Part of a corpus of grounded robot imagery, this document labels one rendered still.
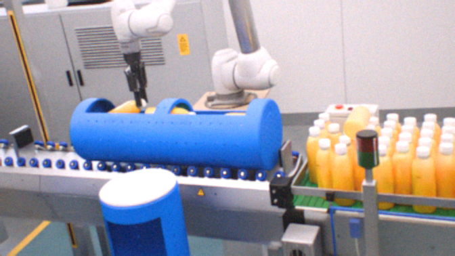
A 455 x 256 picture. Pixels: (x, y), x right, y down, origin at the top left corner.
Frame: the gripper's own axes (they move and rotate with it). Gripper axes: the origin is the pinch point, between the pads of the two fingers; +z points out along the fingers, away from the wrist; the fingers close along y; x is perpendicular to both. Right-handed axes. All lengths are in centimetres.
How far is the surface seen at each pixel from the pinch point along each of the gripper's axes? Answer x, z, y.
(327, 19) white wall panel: 16, 22, -278
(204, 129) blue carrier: 38.1, 7.3, 17.3
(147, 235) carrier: 13, 48, 32
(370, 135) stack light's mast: 105, -3, 43
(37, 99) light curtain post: -82, 10, -26
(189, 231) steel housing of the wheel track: 21, 58, 12
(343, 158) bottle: 92, 15, 21
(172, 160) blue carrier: 21.1, 21.4, 16.8
